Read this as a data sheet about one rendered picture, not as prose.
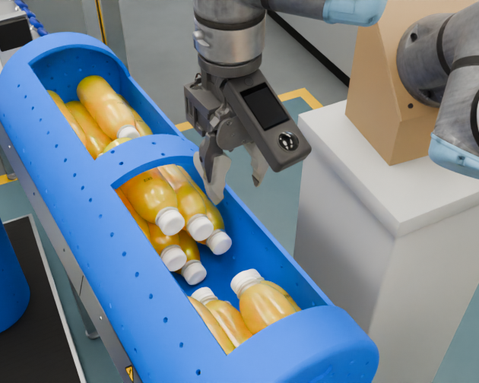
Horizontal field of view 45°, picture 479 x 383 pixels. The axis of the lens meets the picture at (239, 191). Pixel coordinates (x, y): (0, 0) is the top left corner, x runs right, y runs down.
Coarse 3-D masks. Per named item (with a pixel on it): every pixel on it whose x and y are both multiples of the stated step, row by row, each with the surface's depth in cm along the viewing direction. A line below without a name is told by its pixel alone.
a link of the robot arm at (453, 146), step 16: (448, 80) 80; (464, 80) 76; (448, 96) 78; (464, 96) 75; (448, 112) 77; (464, 112) 73; (448, 128) 76; (464, 128) 73; (432, 144) 78; (448, 144) 75; (464, 144) 74; (432, 160) 80; (448, 160) 75; (464, 160) 73
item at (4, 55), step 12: (24, 12) 156; (0, 24) 153; (12, 24) 154; (24, 24) 156; (0, 36) 154; (12, 36) 156; (24, 36) 158; (0, 48) 156; (12, 48) 158; (0, 60) 161
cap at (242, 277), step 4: (240, 272) 87; (244, 272) 87; (248, 272) 88; (236, 276) 87; (240, 276) 87; (244, 276) 87; (248, 276) 87; (252, 276) 88; (232, 280) 87; (236, 280) 87; (240, 280) 87; (244, 280) 86; (232, 284) 87; (236, 284) 87; (240, 284) 86; (232, 288) 88; (236, 288) 87; (236, 292) 87
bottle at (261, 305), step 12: (240, 288) 86; (252, 288) 84; (264, 288) 84; (240, 300) 85; (252, 300) 83; (264, 300) 82; (276, 300) 82; (240, 312) 85; (252, 312) 82; (264, 312) 81; (276, 312) 80; (288, 312) 81; (252, 324) 82; (264, 324) 80
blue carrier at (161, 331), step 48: (48, 48) 114; (96, 48) 119; (0, 96) 116; (48, 96) 105; (144, 96) 122; (48, 144) 100; (144, 144) 93; (192, 144) 99; (48, 192) 99; (96, 192) 89; (96, 240) 86; (144, 240) 80; (240, 240) 103; (96, 288) 87; (144, 288) 77; (192, 288) 106; (288, 288) 94; (144, 336) 76; (192, 336) 70; (288, 336) 67; (336, 336) 69
